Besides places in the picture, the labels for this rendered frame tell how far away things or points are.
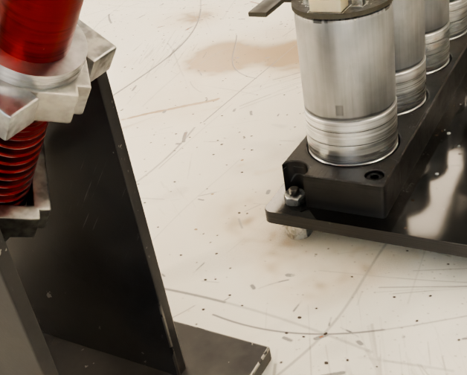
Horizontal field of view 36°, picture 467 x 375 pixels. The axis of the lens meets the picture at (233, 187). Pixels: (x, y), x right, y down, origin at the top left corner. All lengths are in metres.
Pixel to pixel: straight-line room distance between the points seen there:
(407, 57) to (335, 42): 0.04
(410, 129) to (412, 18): 0.03
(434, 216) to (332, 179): 0.03
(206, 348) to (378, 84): 0.08
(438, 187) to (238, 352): 0.07
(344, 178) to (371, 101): 0.02
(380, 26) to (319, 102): 0.02
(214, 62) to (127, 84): 0.04
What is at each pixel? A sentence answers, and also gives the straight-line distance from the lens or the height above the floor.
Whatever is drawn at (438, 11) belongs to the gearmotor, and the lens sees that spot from 0.23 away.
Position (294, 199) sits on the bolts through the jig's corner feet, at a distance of 0.19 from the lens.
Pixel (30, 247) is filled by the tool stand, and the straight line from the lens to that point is 0.16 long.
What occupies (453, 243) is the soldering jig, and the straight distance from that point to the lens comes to 0.18.
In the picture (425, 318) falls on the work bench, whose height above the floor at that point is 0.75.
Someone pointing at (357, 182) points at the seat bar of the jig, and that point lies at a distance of 0.18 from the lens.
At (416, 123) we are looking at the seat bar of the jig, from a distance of 0.21.
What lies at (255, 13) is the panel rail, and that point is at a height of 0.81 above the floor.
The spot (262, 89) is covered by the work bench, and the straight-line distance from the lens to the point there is 0.29.
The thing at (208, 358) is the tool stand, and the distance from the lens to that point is 0.16.
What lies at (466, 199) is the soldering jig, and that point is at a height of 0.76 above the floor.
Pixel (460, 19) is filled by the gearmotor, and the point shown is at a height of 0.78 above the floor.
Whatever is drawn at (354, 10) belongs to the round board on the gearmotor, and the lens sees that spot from 0.17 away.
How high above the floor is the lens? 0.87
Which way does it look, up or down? 32 degrees down
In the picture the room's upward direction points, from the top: 10 degrees counter-clockwise
